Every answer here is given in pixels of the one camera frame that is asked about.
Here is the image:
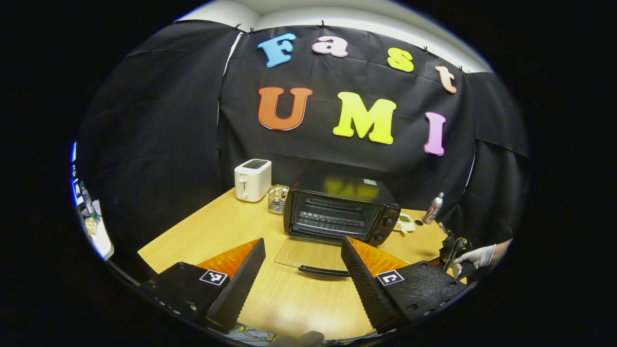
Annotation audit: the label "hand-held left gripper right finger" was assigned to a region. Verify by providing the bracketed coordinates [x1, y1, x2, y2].
[341, 236, 469, 334]

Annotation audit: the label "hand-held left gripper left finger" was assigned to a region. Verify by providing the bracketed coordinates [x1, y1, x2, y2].
[140, 237, 267, 334]

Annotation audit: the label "black electric oven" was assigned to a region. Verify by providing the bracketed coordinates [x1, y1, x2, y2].
[274, 169, 402, 279]

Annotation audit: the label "silver can with red label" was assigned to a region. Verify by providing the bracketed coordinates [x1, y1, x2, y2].
[423, 192, 444, 226]

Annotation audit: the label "white divided dish with grains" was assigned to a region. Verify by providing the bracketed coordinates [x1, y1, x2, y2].
[393, 213, 416, 235]

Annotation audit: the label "white toaster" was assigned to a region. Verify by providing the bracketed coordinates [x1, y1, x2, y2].
[234, 159, 272, 202]

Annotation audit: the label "white side table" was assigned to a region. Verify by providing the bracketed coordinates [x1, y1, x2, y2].
[72, 178, 115, 262]

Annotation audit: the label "green bottle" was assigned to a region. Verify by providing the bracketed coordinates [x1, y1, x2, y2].
[79, 181, 99, 223]

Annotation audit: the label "tangled cables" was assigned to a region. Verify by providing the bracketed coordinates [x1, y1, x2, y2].
[227, 324, 278, 345]

